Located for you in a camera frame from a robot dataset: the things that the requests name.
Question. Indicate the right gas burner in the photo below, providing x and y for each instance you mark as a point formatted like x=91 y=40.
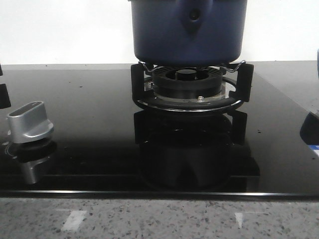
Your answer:
x=187 y=83

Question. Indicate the dark blue cooking pot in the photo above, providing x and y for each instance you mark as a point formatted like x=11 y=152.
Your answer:
x=188 y=32

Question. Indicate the right black pot support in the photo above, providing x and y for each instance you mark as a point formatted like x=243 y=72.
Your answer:
x=235 y=91

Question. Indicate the silver right stove knob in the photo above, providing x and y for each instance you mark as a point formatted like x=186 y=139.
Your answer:
x=29 y=123

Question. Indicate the black glass gas cooktop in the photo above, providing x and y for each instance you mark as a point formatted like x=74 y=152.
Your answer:
x=104 y=146

